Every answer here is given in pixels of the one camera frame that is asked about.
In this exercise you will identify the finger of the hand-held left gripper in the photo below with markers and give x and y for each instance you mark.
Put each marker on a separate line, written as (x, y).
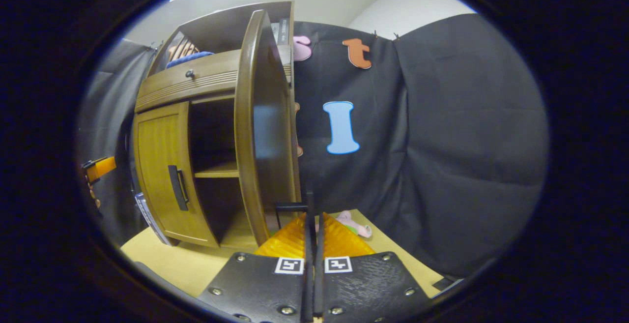
(101, 167)

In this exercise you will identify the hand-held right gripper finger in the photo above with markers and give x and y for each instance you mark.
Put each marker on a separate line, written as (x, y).
(319, 283)
(308, 283)

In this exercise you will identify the wooden cabinet door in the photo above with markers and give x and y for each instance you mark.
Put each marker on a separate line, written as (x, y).
(268, 141)
(157, 165)

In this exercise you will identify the wooden cabinet drawer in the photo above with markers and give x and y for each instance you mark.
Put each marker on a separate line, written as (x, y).
(216, 70)

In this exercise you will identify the wooden shoe cabinet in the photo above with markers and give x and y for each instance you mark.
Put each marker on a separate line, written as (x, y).
(221, 23)

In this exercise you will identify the pink and green plush toy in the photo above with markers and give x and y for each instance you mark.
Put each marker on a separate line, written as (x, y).
(354, 223)

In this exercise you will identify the wooden inner shelf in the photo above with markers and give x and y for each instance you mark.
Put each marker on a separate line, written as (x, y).
(218, 169)

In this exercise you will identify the round black drawer knob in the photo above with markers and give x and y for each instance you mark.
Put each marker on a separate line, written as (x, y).
(189, 73)

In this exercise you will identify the blue folded towel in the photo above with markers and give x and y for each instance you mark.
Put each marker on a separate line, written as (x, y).
(189, 58)

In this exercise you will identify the black backdrop cloth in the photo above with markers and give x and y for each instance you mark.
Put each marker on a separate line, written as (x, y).
(467, 141)

